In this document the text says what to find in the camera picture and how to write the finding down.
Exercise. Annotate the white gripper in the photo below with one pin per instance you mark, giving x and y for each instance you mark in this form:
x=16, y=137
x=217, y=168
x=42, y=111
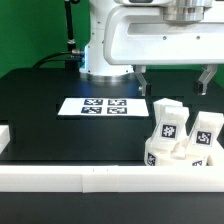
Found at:
x=141, y=36

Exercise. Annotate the white round stool seat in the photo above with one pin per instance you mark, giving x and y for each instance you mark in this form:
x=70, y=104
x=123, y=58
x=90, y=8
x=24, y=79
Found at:
x=178, y=157

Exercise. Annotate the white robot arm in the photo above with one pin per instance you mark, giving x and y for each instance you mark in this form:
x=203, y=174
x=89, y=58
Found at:
x=96, y=67

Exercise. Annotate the white marker sheet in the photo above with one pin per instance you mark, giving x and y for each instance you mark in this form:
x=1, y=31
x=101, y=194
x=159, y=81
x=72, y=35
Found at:
x=103, y=107

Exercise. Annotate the black pole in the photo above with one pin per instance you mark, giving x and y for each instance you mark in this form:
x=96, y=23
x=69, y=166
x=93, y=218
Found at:
x=69, y=23

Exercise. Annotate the white front fence bar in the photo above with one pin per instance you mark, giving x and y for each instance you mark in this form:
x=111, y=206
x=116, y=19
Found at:
x=116, y=179

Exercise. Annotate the white fence bar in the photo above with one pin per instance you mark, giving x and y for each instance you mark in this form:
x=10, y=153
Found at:
x=116, y=179
x=4, y=137

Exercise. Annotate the white left fence bar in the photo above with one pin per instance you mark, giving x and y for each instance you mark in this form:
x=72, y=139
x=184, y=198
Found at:
x=4, y=137

